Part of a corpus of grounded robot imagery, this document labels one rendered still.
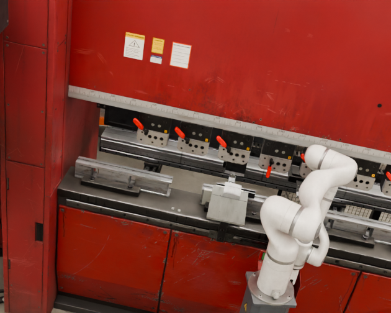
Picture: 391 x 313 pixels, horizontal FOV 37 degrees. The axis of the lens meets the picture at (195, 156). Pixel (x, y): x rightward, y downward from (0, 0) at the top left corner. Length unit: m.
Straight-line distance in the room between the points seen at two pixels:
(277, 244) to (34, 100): 1.22
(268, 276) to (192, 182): 2.42
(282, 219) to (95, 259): 1.35
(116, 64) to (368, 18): 1.11
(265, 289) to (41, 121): 1.22
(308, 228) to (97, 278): 1.50
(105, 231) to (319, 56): 1.39
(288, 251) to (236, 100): 0.77
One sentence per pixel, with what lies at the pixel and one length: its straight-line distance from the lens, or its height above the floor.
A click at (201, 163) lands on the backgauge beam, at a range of 3.19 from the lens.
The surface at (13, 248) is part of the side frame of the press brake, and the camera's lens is 3.23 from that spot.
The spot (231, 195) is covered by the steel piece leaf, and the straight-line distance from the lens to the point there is 2.88.
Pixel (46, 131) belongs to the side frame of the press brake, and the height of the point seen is 1.25.
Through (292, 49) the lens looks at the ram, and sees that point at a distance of 2.57.
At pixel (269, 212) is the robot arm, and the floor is 1.38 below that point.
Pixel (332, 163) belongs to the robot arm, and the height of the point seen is 1.46.
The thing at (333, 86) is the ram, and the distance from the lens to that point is 2.64.
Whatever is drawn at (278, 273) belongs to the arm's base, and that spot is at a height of 1.14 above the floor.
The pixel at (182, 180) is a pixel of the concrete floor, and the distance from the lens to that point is 4.70.
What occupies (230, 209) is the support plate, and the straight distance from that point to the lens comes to 2.82.
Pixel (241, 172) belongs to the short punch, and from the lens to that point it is 2.90.
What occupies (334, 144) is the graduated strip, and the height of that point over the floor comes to 1.38.
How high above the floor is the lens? 2.68
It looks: 32 degrees down
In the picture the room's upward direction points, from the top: 11 degrees clockwise
